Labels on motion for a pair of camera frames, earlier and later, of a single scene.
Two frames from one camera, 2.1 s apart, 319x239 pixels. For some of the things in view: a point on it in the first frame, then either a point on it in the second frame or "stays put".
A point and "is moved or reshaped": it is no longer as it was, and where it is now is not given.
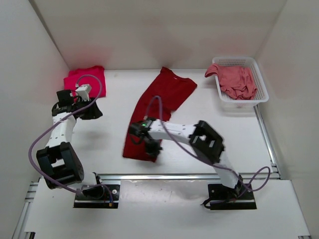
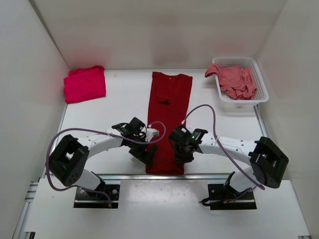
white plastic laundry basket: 232,104 stays put
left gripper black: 94,112 -> 145,157
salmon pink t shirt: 236,82 stays put
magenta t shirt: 94,76 stays put
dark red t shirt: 156,103 is moved or reshaped
